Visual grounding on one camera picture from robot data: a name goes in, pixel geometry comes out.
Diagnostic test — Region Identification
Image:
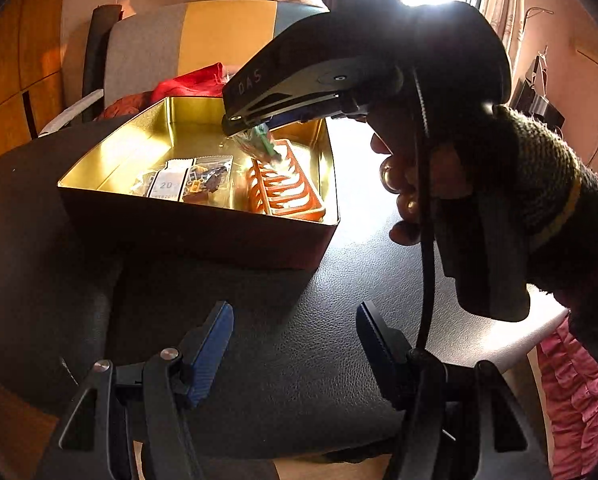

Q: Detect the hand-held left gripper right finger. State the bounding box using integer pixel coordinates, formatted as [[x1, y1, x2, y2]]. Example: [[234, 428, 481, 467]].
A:
[[355, 301, 531, 480]]

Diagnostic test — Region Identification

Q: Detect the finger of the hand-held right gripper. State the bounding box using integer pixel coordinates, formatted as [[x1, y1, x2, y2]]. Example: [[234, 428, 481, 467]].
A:
[[222, 66, 341, 136]]

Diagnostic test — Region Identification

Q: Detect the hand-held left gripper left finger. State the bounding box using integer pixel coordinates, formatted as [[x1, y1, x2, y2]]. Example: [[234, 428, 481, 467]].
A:
[[34, 300, 235, 480]]

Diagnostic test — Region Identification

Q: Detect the clear bag with green item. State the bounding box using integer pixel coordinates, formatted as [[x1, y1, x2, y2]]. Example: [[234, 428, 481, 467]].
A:
[[227, 121, 292, 167]]

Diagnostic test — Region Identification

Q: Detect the gold tin box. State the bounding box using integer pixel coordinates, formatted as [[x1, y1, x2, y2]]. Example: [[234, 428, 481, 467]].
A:
[[57, 96, 341, 272]]

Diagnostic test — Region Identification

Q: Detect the person's right hand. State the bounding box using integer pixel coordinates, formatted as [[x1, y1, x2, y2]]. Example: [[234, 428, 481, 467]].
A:
[[370, 132, 485, 247]]

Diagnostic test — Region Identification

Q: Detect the red cloth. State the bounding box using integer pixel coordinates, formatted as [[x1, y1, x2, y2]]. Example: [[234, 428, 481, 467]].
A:
[[150, 62, 228, 103]]

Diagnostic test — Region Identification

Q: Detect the beige curtain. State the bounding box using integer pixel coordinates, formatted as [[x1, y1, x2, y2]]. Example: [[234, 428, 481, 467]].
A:
[[472, 0, 526, 63]]

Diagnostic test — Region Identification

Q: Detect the clear bag of small parts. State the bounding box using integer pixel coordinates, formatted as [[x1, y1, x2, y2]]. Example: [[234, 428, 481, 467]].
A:
[[184, 156, 234, 205]]

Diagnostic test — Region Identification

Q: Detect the orange plastic rack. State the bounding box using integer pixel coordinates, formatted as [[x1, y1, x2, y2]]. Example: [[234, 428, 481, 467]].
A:
[[249, 140, 327, 222]]

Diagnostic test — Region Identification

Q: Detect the grey and yellow chair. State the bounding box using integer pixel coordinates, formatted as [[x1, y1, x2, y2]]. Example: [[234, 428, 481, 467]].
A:
[[81, 0, 330, 123]]

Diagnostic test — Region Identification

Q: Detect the clear packet with white label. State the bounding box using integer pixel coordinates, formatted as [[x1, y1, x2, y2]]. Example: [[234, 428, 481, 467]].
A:
[[129, 157, 195, 202]]

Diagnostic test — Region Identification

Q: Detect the brown patterned cushion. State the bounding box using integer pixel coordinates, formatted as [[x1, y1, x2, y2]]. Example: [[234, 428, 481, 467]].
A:
[[96, 92, 156, 121]]

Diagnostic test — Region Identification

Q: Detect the white cloth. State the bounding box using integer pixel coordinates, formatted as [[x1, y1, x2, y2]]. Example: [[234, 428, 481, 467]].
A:
[[39, 89, 104, 137]]

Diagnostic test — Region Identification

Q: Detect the pink ruffled cloth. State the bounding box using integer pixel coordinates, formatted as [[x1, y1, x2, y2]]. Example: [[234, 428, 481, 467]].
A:
[[536, 317, 598, 480]]

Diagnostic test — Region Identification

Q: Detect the wooden cabinet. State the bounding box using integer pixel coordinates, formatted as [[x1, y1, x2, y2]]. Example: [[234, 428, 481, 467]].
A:
[[0, 0, 74, 171]]

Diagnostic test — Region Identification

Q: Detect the black cable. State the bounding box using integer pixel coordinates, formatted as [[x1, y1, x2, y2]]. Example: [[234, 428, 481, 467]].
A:
[[411, 72, 437, 353]]

